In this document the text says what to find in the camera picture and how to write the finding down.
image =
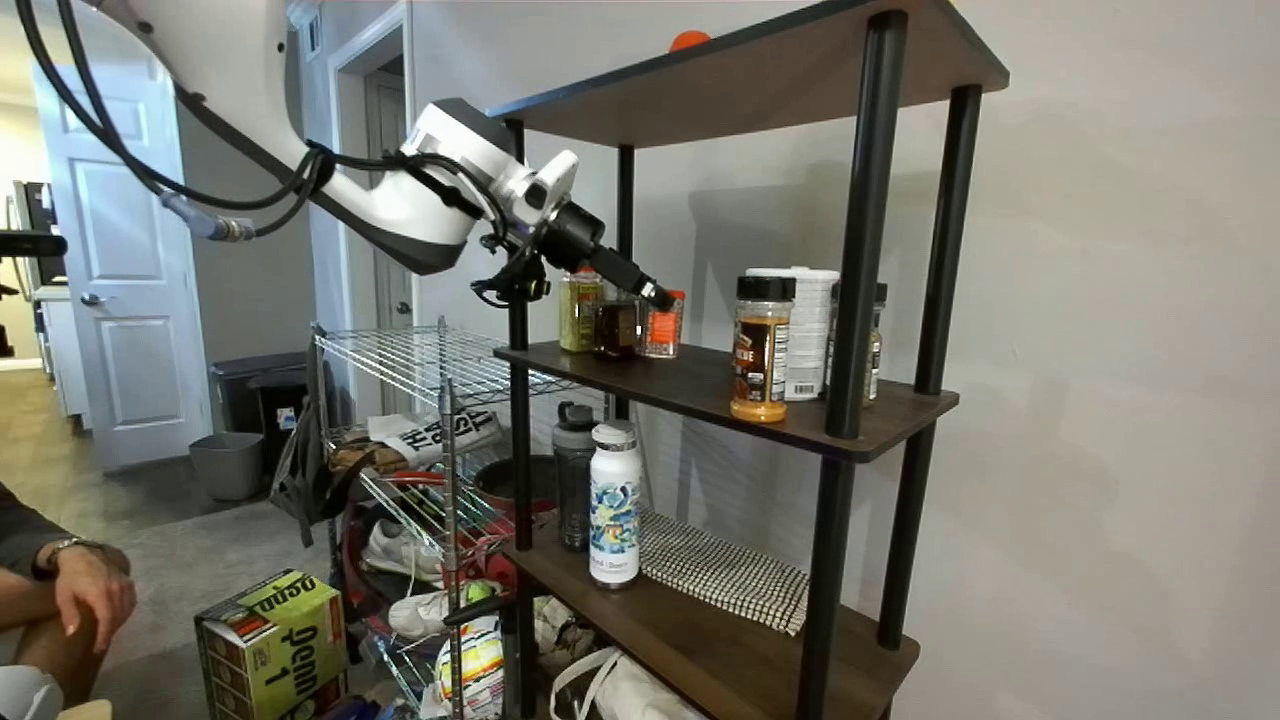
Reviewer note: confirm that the seated person hand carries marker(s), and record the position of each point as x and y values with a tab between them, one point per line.
97	593

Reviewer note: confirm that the red-lid small jar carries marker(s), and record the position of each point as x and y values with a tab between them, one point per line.
665	335

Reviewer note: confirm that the white mesh mat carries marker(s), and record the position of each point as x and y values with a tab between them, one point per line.
734	575

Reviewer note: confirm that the black hanging bag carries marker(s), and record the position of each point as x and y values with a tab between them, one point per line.
307	467

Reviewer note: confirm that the white plastic bag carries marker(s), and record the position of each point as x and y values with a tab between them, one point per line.
615	694

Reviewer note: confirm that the black bar camera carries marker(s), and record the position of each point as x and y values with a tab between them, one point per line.
26	244

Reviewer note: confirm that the dark wood black-frame shelf unit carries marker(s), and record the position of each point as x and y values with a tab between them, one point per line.
854	265

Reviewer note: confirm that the white six-panel door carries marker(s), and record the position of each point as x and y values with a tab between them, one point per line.
133	335

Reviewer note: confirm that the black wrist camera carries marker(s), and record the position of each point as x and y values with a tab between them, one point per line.
512	283

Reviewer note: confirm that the seated person forearm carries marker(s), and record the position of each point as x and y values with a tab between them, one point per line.
26	593

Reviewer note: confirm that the white sneaker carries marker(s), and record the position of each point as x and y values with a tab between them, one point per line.
403	548

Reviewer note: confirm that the silver wristwatch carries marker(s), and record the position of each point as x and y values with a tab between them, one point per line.
66	548

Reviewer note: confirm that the slim seasoning bottle dark cap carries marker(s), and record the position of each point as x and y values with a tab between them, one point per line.
876	335

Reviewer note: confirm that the dark trash bin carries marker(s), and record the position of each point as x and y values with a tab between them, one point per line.
260	395

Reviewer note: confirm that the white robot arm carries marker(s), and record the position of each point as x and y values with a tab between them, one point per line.
403	200

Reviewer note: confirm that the yellow jar orange lid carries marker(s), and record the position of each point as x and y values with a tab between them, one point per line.
580	324

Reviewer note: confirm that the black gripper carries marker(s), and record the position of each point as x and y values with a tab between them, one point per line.
580	240

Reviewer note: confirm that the dark shaker bottle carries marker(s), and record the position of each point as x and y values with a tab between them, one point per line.
569	481

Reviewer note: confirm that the brown spice jar black lid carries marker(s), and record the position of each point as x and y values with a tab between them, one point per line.
762	355

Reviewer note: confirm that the white floral water bottle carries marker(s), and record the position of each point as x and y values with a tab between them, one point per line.
615	513

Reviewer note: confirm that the green yellow plastic bag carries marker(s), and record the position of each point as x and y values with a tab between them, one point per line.
472	654

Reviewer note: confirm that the green cardboard drinks box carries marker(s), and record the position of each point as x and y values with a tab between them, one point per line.
272	645

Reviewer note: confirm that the large white blue canister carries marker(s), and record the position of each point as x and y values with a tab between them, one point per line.
814	335

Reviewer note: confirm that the orange round fruit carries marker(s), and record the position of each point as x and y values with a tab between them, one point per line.
691	42

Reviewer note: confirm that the seated person leg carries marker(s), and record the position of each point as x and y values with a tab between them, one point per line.
53	672

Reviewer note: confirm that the white printed flat box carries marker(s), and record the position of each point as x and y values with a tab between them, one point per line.
441	432

